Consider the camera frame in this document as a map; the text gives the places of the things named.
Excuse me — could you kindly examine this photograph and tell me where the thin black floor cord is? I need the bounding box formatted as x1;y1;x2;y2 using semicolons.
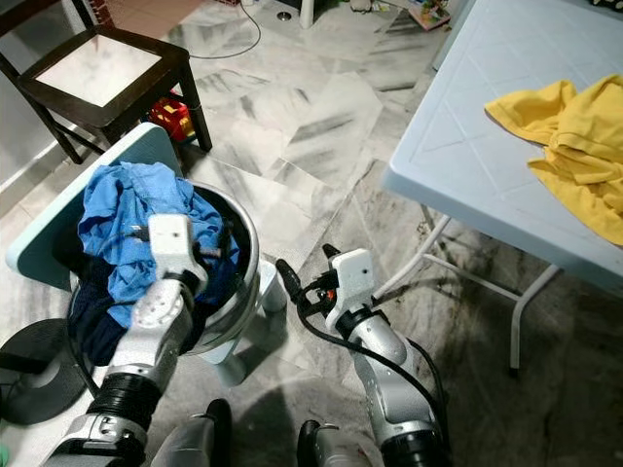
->
190;0;262;59

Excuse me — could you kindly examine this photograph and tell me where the blue shirt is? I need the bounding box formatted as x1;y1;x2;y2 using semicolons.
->
80;162;239;332

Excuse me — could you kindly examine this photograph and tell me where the black round stand base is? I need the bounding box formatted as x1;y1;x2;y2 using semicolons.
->
0;319;89;426

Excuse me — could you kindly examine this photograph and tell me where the light teal plastic chair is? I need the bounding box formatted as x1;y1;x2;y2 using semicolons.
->
7;122;288;390

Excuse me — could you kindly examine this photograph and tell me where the robot left leg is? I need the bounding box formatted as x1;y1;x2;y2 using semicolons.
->
156;397;235;467

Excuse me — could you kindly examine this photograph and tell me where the red yellow toy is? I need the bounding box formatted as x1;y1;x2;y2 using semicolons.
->
149;92;196;142

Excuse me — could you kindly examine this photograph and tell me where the yellow shirt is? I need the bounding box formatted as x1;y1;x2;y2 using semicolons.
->
485;73;623;246

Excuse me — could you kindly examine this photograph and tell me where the robot leg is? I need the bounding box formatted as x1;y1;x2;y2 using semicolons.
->
156;397;235;467
297;418;371;467

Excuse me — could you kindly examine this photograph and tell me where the white plastic table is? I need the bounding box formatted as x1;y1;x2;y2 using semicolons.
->
383;0;623;371

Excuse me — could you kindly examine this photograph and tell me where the robot right leg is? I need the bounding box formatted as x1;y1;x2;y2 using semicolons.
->
297;418;371;467

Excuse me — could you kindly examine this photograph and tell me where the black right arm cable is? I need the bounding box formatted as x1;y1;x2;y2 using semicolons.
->
297;282;449;449

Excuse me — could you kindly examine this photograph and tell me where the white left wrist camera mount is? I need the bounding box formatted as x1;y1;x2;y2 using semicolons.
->
149;214;210;293

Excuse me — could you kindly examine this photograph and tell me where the dark navy cloth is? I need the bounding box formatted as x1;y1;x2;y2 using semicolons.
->
73;282;147;366

